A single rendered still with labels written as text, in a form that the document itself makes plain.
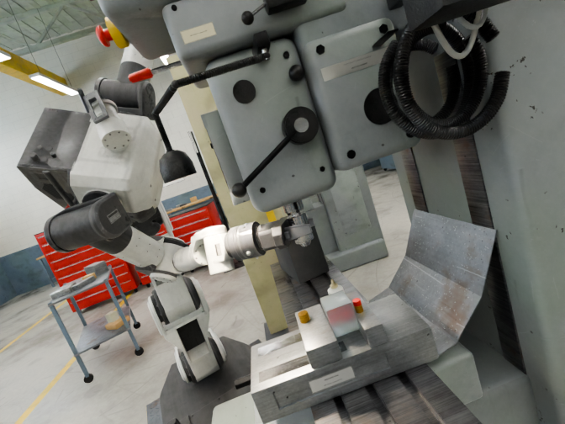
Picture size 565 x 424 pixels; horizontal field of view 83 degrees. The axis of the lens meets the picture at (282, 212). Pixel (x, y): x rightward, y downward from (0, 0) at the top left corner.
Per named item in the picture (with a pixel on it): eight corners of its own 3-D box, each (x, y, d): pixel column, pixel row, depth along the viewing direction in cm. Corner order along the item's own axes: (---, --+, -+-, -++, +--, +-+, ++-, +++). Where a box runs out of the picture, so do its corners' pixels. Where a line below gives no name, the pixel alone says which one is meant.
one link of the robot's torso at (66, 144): (59, 242, 100) (-9, 180, 69) (89, 156, 116) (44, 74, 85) (158, 249, 105) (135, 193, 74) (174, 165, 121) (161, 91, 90)
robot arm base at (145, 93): (108, 128, 103) (87, 111, 92) (113, 91, 105) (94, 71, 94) (155, 130, 104) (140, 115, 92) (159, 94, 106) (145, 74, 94)
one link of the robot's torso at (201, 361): (181, 371, 146) (142, 290, 124) (221, 347, 153) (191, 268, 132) (190, 397, 133) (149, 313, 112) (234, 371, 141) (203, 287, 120)
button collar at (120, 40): (113, 43, 63) (100, 11, 62) (124, 53, 69) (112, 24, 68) (123, 39, 64) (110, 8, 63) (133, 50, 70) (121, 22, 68)
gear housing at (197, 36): (178, 60, 57) (156, 2, 55) (197, 92, 81) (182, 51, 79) (351, 6, 59) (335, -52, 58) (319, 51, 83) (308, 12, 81)
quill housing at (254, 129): (256, 218, 65) (198, 58, 59) (252, 205, 85) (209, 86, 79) (343, 187, 66) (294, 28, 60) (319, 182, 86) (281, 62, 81)
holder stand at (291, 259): (300, 284, 111) (282, 232, 108) (281, 269, 132) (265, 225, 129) (330, 270, 114) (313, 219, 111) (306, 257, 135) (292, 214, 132)
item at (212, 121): (234, 205, 72) (199, 114, 68) (234, 204, 76) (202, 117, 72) (250, 199, 72) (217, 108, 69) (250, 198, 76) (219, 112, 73)
